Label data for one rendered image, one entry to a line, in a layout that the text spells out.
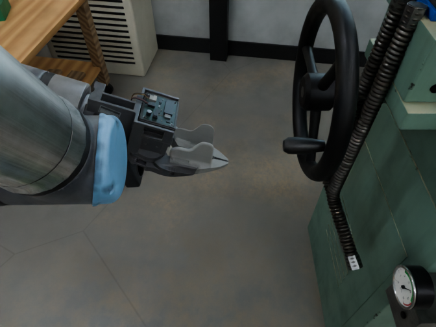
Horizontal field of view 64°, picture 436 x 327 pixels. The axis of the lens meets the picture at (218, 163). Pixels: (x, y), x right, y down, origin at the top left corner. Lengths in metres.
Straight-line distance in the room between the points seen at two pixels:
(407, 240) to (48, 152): 0.60
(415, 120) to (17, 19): 1.38
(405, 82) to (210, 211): 1.00
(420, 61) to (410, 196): 0.28
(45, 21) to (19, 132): 1.28
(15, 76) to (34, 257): 1.23
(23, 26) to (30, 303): 0.96
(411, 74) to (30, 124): 0.43
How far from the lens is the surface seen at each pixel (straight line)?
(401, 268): 0.61
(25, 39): 1.43
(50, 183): 0.31
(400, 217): 0.73
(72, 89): 0.48
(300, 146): 0.50
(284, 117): 1.76
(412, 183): 0.69
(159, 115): 0.47
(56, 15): 1.54
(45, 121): 0.27
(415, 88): 0.51
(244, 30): 2.09
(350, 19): 0.50
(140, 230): 1.37
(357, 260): 0.70
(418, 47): 0.50
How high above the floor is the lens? 1.17
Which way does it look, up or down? 50 degrees down
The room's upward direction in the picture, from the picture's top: straight up
